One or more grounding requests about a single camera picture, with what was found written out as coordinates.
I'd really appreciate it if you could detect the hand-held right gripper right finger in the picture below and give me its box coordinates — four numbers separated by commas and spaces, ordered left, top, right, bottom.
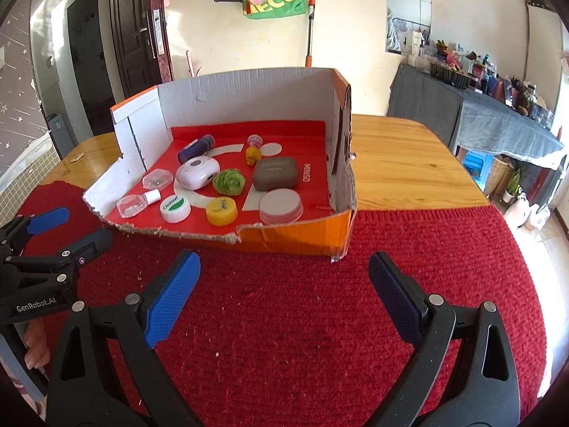
367, 251, 521, 427

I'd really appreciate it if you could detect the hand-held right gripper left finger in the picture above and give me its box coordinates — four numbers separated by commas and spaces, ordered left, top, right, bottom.
47, 250, 203, 427

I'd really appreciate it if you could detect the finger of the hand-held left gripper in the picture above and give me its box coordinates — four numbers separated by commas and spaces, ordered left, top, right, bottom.
0, 207, 70, 254
0, 228, 114, 294

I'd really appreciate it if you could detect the small clear bottle white cap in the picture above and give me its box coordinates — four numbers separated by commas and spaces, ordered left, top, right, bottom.
116, 189, 161, 219

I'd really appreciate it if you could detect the white green Cestbon cap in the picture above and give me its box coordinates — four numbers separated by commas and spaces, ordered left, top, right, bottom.
160, 194, 192, 223

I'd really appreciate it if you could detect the clear plastic case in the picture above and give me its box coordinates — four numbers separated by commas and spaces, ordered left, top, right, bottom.
143, 168, 174, 190

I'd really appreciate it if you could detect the yellow round jar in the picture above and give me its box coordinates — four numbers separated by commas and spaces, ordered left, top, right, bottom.
205, 197, 238, 226

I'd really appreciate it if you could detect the orange cardboard box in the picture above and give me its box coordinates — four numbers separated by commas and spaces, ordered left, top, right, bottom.
83, 68, 357, 262

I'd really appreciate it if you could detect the pink white round device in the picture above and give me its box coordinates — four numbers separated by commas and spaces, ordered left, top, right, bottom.
175, 157, 222, 190

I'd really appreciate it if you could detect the green fuzzy scrunchie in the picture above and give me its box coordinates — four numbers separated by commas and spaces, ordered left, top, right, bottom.
212, 168, 246, 196

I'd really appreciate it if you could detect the white round jar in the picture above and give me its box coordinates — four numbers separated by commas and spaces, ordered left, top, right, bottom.
259, 188, 304, 224

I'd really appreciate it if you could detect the dark blue bottle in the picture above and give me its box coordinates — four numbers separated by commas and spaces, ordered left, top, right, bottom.
177, 135, 216, 164

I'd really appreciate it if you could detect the brown eyeshadow case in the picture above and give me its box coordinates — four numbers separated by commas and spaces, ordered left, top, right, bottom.
252, 155, 299, 190

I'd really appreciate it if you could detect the person's left hand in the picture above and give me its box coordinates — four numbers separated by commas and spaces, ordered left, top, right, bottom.
24, 324, 51, 370

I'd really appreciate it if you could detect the grey bin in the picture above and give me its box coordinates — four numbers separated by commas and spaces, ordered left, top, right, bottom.
47, 113, 74, 158

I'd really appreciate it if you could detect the red knitted mat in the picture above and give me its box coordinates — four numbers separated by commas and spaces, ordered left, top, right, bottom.
13, 180, 548, 427

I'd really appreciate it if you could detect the blue plastic stool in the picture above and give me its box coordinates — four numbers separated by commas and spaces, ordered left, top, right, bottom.
462, 151, 494, 188

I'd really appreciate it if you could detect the wicker basket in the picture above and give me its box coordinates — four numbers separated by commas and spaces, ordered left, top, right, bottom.
482, 155, 516, 196

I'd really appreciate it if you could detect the grey cloth covered table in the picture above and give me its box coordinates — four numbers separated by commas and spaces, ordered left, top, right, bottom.
387, 63, 565, 170

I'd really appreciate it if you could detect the dark wooden door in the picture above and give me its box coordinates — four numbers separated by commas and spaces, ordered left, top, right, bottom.
109, 0, 175, 99

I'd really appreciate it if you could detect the black ribbed basket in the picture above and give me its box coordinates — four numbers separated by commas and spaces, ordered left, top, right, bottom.
429, 62, 472, 90

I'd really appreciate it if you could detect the row of bottles and jars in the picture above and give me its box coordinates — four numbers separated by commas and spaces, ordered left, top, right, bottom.
402, 27, 556, 125

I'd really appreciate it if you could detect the white cabinet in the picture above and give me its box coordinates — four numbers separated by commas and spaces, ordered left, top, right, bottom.
525, 4, 569, 112

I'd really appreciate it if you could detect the orange white broom handle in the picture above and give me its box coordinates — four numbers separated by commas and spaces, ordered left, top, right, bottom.
304, 0, 317, 68

